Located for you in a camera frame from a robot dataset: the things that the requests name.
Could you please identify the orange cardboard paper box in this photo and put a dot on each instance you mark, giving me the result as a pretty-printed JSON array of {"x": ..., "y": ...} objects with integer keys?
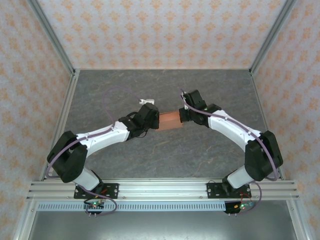
[{"x": 170, "y": 121}]

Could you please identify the aluminium frame post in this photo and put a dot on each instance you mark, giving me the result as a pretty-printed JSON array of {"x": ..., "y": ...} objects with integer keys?
[
  {"x": 272, "y": 37},
  {"x": 52, "y": 37}
]

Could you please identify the aluminium side rail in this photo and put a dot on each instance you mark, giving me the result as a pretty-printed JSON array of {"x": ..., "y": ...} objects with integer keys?
[
  {"x": 268, "y": 125},
  {"x": 63, "y": 120}
]

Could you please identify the aluminium frame leg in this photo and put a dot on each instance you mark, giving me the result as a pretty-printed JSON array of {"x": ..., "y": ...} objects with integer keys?
[
  {"x": 23, "y": 222},
  {"x": 298, "y": 222}
]

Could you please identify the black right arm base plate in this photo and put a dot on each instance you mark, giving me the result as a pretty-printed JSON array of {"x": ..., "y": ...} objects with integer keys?
[{"x": 213, "y": 190}]

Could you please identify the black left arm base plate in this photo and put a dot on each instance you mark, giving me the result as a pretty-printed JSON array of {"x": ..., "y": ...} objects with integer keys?
[{"x": 111, "y": 191}]

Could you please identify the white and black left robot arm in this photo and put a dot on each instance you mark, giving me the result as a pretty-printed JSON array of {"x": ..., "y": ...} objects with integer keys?
[{"x": 105, "y": 135}]

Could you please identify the aluminium mounting rail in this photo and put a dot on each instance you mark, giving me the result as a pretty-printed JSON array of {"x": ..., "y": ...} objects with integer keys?
[{"x": 162, "y": 191}]

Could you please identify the grey metal sheet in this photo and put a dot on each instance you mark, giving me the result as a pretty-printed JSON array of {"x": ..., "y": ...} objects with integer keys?
[{"x": 160, "y": 226}]

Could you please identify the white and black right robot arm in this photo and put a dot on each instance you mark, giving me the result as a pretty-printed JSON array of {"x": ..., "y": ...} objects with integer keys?
[{"x": 230, "y": 127}]

